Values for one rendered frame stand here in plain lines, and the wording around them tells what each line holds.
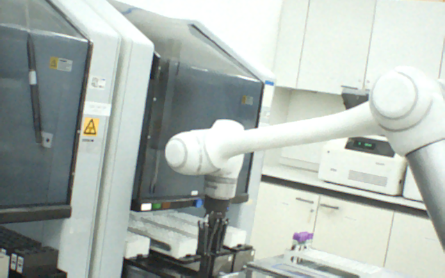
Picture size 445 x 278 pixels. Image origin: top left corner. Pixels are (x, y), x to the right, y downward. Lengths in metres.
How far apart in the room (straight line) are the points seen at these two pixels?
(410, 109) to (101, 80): 0.77
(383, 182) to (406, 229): 0.32
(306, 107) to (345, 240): 1.26
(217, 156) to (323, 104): 3.25
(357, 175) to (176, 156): 2.54
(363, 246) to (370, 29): 1.48
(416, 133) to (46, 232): 0.94
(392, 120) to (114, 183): 0.79
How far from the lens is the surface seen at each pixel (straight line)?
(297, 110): 4.77
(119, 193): 1.67
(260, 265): 1.92
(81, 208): 1.58
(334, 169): 3.96
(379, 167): 3.84
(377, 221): 3.86
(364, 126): 1.47
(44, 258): 1.51
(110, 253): 1.70
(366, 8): 4.31
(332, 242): 3.98
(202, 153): 1.47
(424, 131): 1.23
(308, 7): 4.49
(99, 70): 1.54
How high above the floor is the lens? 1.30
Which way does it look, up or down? 3 degrees down
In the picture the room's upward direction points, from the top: 9 degrees clockwise
